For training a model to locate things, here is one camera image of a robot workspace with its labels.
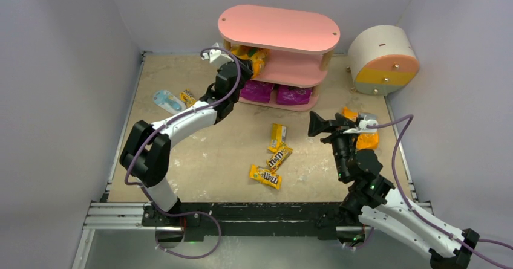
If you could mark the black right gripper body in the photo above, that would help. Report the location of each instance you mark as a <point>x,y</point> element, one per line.
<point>334,130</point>

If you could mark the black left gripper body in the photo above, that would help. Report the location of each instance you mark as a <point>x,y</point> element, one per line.
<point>236,72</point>

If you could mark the orange mango gummy bag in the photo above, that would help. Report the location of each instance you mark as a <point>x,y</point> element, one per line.
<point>364,141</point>
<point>258,57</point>

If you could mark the purple blackcurrant gummy bag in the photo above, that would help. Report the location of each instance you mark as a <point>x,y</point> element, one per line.
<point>291,95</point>
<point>257,91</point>

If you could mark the small yellow M&M's bag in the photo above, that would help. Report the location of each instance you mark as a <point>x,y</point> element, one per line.
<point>187,98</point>

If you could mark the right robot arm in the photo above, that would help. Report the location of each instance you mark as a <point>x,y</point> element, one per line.
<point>375,201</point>

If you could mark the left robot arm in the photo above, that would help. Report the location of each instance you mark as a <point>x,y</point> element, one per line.
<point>147,151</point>

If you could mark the pink three-tier shelf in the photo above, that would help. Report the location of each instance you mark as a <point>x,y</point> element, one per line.
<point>301,45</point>

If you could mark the light blue oval package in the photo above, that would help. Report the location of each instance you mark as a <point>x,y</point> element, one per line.
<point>168,102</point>

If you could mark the round cream drawer cabinet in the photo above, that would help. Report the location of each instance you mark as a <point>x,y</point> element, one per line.
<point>381,60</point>

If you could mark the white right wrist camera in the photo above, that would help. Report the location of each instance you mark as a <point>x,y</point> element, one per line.
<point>365,124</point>

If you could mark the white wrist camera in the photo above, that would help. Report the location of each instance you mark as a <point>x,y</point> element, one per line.
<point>365,124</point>
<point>216,57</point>

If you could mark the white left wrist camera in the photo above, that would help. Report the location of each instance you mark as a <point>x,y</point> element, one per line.
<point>216,57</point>

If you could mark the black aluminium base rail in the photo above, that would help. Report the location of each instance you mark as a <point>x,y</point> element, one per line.
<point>320,220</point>

